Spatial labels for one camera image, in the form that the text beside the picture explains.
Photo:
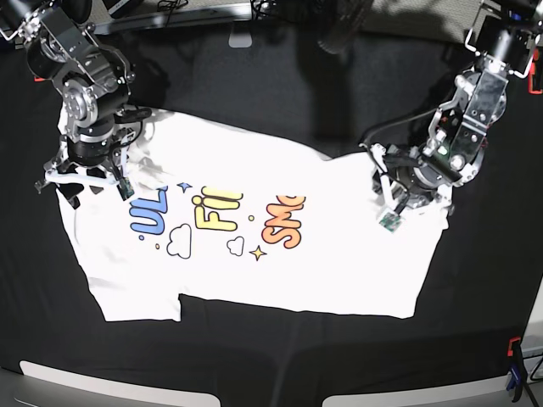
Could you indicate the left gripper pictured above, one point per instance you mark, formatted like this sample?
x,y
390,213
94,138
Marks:
x,y
407,186

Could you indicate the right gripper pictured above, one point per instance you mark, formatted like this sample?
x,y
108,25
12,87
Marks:
x,y
96,162

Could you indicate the white printed t-shirt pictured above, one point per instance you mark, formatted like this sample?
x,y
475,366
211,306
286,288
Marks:
x,y
221,213

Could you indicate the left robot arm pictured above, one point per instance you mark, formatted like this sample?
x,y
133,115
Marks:
x,y
503,44

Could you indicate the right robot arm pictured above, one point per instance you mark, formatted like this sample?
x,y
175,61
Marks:
x,y
93,81

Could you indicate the black table cloth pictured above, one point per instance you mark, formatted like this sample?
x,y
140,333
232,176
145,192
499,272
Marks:
x,y
480,288

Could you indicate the red black clamp far right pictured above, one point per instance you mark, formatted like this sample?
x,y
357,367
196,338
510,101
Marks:
x,y
536,73

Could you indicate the red blue clamp near right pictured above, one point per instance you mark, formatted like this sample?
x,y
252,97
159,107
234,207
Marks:
x,y
516,369

